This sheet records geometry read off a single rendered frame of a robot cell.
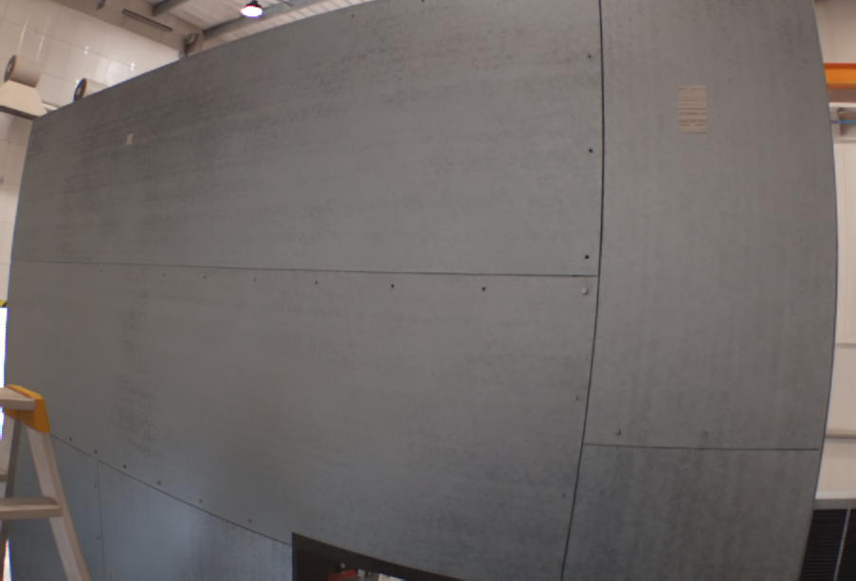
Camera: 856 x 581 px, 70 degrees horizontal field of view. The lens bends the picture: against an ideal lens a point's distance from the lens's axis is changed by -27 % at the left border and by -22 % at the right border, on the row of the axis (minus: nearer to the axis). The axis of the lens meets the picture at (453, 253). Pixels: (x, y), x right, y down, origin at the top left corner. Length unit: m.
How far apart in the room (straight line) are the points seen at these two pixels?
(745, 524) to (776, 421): 0.16
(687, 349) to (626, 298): 0.13
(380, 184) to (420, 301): 0.22
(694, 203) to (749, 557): 0.56
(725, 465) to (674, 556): 0.16
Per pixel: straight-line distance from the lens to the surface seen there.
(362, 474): 1.37
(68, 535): 1.53
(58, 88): 12.11
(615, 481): 1.15
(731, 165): 1.14
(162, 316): 1.81
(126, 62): 12.96
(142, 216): 1.93
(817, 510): 5.64
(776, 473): 1.10
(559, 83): 1.26
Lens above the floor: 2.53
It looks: 7 degrees up
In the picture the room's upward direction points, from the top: 5 degrees clockwise
